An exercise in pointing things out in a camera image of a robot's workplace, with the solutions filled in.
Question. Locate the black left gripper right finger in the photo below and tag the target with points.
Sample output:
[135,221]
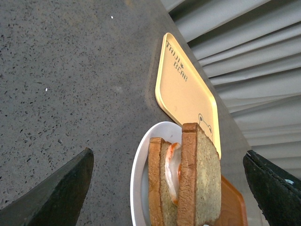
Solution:
[277,192]

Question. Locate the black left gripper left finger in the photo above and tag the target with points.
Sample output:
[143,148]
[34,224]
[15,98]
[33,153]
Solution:
[56,201]

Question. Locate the bread slice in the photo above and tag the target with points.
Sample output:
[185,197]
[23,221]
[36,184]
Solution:
[200,195]
[162,210]

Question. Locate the white round plate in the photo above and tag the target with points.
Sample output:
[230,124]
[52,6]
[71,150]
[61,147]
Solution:
[139,185]

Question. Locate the brown wooden tray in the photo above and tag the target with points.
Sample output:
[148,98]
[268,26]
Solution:
[233,210]

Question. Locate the fried egg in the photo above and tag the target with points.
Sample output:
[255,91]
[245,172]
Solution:
[173,170]

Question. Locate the yellow bear tray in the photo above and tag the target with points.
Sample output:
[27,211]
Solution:
[181,92]

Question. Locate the grey curtain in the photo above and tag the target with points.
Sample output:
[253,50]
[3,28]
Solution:
[251,52]

